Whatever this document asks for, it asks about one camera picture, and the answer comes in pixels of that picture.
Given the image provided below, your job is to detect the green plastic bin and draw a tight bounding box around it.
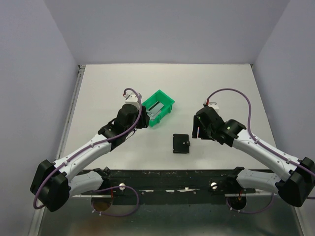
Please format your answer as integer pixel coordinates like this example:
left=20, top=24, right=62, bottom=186
left=142, top=90, right=175, bottom=127

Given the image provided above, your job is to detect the black leather card holder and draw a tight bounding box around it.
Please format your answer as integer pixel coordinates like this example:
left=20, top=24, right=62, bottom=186
left=173, top=134, right=190, bottom=154

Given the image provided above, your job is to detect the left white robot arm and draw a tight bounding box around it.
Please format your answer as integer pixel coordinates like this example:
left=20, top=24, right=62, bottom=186
left=30, top=104, right=150, bottom=212

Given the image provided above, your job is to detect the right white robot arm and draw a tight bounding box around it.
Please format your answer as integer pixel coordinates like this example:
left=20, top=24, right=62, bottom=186
left=192, top=106, right=315, bottom=207

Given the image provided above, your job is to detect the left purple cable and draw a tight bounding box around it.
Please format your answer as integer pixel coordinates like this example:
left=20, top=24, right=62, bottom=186
left=33, top=88, right=143, bottom=209

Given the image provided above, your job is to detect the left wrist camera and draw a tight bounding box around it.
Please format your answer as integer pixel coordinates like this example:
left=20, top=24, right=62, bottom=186
left=123, top=92, right=140, bottom=109

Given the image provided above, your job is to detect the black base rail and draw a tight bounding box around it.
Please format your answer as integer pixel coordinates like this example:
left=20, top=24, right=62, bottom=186
left=89, top=167, right=255, bottom=206

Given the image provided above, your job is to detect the aluminium frame rail left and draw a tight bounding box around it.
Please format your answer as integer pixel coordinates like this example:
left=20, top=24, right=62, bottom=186
left=55, top=65, right=86, bottom=160

